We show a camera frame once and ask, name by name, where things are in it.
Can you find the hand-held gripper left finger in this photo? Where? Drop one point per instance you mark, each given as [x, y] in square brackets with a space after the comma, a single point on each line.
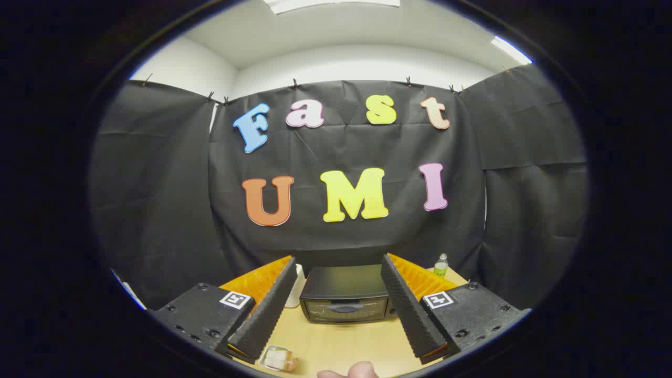
[265, 315]

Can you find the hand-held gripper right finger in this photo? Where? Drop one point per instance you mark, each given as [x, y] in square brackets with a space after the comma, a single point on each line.
[412, 315]

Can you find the lettuce sandwich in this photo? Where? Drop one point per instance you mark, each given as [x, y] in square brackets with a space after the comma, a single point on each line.
[281, 360]

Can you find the black toaster oven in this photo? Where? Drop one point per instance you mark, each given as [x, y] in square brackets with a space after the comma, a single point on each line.
[344, 294]

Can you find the white pop-up toaster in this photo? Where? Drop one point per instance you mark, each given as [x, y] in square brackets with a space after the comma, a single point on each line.
[297, 289]

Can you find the small white plate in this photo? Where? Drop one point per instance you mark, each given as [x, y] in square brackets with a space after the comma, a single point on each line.
[265, 353]

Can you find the green label drink bottle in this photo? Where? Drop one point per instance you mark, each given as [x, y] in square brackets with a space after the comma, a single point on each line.
[441, 268]

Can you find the black backdrop cloth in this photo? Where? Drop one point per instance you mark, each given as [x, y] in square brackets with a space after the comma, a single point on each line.
[315, 241]

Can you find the ceiling light panel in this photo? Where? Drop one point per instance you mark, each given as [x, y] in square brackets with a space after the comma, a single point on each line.
[509, 50]
[331, 4]

